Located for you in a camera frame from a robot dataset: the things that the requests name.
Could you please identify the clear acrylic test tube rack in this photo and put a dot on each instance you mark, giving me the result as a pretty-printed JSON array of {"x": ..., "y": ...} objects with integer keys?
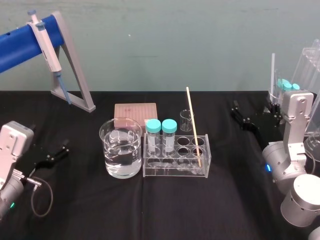
[{"x": 175, "y": 171}]

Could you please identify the thin pale thermometer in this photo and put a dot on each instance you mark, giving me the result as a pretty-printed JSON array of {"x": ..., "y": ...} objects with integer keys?
[{"x": 193, "y": 120}]

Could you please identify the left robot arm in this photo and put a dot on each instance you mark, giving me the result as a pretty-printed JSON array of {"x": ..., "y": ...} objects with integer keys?
[{"x": 12, "y": 147}]

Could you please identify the blue and grey pipette stand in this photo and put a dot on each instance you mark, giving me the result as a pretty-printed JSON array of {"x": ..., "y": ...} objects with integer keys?
[{"x": 20, "y": 42}]

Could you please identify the large glass beaker with water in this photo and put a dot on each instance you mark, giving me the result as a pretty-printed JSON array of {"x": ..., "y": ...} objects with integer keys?
[{"x": 121, "y": 155}]

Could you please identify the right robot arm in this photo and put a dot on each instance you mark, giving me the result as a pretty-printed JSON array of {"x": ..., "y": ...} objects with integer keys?
[{"x": 295, "y": 160}]

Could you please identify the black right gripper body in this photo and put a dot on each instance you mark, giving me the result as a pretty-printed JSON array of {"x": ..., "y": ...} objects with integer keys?
[{"x": 271, "y": 132}]

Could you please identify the white pipette with blue tip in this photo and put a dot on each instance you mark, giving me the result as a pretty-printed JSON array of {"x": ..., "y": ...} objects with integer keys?
[{"x": 47, "y": 50}]

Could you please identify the small empty glass beaker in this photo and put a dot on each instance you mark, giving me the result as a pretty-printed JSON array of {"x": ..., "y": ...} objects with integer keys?
[{"x": 186, "y": 122}]

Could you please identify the black table cloth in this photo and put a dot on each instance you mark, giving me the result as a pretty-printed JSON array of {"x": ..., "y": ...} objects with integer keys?
[{"x": 160, "y": 205}]

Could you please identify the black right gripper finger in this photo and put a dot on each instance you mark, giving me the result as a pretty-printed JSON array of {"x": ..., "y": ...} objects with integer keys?
[
  {"x": 243, "y": 121},
  {"x": 276, "y": 115}
]

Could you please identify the clear beaker holding tubes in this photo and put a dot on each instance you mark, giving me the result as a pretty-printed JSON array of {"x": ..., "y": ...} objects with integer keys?
[{"x": 273, "y": 96}]

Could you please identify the clear tube with teal cap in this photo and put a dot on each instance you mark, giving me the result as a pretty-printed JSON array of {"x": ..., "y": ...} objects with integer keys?
[
  {"x": 169, "y": 127},
  {"x": 153, "y": 127}
]

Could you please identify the glass beaker with printed scale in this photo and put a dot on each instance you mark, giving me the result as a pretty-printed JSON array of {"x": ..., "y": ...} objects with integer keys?
[{"x": 313, "y": 150}]

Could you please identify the small tube with teal cap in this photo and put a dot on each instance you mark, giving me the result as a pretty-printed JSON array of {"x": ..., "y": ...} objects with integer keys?
[
  {"x": 287, "y": 86},
  {"x": 296, "y": 86},
  {"x": 281, "y": 82}
]

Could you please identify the clear acrylic tilted stand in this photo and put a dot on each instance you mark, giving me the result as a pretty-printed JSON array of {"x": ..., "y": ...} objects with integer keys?
[{"x": 306, "y": 65}]

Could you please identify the pink pipette tip box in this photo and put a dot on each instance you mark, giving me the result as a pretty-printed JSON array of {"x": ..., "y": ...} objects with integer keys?
[{"x": 135, "y": 110}]

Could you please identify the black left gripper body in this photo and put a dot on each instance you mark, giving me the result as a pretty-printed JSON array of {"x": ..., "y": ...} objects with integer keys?
[{"x": 31, "y": 162}]

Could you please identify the clear glass stirring rod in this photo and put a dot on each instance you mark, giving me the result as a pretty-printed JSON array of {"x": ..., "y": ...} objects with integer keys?
[{"x": 273, "y": 72}]

